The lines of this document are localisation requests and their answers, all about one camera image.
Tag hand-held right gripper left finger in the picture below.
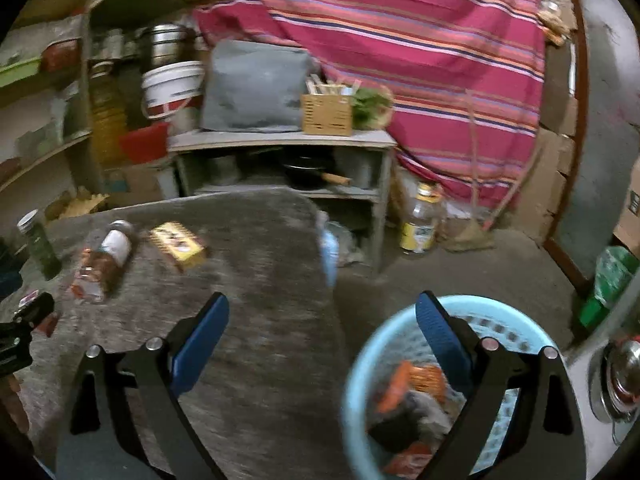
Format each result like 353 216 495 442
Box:
55 291 232 480

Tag yellow woven basket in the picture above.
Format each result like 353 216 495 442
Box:
300 77 357 137

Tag tan small bundle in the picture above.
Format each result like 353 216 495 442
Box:
537 0 572 47

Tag grey metal pot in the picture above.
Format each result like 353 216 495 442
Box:
335 152 373 186

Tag white appliance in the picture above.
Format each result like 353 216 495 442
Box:
562 345 640 480

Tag red striped cloth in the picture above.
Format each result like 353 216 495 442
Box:
192 0 548 211

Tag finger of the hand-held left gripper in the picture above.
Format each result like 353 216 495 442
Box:
12 291 56 328

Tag leafy green vegetables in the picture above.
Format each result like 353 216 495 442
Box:
351 86 395 130

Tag light blue plastic basket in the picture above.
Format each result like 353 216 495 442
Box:
342 294 568 480

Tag clear plastic bottle white label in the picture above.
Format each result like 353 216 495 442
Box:
70 220 135 305

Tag steel pot with lid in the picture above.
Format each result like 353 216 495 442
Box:
589 337 640 443

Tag wooden stick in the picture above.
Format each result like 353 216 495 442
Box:
487 142 545 228

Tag straw broom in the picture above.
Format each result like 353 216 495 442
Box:
444 87 495 253

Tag green plastic tray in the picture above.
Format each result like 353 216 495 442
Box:
0 57 42 87

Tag red snack packet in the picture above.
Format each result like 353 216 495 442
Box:
382 441 433 476

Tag oil bottle yellow label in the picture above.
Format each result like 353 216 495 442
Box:
399 181 447 256

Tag white plastic bucket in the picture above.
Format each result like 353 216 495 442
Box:
140 61 206 121

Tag stack of cardboard boxes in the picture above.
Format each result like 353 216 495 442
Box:
515 95 583 241

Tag red plastic container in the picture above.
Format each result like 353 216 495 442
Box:
41 40 82 72

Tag yellow printed box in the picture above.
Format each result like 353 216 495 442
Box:
149 222 208 273

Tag grey low shelf table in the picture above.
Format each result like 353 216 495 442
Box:
167 129 398 278

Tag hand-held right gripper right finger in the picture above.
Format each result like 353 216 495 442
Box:
415 290 588 480

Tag wooden shelving unit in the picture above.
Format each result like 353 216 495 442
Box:
0 0 201 196

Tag large steel pot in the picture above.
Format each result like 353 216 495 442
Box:
137 24 193 73

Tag green glass jar white lid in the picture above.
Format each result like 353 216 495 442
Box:
16 209 63 281

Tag yellow oil jug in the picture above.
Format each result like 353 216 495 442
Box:
90 62 126 163

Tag green plastic bag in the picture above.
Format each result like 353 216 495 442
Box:
579 246 640 328

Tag orange white snack packet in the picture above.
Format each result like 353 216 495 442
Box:
376 361 447 413

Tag red plastic basin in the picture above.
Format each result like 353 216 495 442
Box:
117 122 172 163

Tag cardboard egg tray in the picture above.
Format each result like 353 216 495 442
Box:
45 187 108 221

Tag light blue plastic bag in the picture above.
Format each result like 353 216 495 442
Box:
316 211 342 288

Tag black pan wooden handle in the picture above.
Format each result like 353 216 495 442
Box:
282 157 353 191

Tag grey cushion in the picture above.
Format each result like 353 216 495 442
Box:
200 40 321 133

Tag brown cardboard box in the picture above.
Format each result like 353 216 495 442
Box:
102 162 166 206
612 157 640 256

